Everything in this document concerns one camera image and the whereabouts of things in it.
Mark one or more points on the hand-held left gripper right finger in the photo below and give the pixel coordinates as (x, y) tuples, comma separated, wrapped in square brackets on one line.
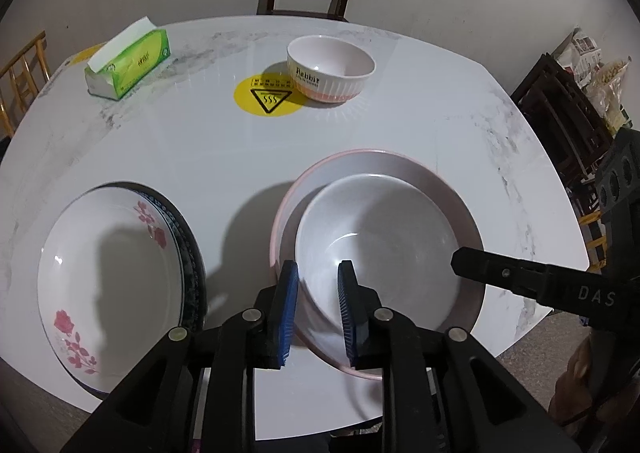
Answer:
[(347, 313)]

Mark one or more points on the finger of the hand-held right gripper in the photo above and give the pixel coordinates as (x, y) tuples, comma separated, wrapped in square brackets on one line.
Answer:
[(500, 273)]

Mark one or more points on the yellow strip sticker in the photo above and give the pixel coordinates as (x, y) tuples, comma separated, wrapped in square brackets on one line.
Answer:
[(82, 55)]

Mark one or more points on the person's right hand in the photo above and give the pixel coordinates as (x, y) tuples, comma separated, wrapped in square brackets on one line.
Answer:
[(575, 373)]

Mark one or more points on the white bowl with cartoon print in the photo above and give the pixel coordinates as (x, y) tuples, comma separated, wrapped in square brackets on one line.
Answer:
[(380, 233)]

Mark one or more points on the bamboo chair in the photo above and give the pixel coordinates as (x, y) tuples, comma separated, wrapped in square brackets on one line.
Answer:
[(22, 78)]

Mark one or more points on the bags and papers pile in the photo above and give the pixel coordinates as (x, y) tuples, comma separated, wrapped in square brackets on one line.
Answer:
[(595, 73)]

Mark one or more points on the stacked dark wooden chairs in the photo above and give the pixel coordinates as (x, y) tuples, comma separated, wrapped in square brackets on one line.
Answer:
[(565, 118)]

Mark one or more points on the green tissue box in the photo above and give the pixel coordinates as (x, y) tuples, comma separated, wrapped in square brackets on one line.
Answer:
[(130, 63)]

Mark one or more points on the round yellow warning sticker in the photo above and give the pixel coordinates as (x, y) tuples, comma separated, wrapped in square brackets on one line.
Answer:
[(265, 100)]

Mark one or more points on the white plate with pink flowers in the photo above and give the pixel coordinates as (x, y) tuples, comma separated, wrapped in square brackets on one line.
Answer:
[(110, 283)]

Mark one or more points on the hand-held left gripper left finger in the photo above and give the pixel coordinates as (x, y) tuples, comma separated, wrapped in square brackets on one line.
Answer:
[(289, 313)]

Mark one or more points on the large blue floral plate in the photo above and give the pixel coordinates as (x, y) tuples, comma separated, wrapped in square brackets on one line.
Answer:
[(192, 253)]

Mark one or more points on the ribbed white and pink bowl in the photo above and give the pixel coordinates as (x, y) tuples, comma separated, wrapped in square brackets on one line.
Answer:
[(330, 68)]

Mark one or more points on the large pink bowl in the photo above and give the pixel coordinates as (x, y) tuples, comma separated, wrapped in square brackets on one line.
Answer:
[(450, 203)]

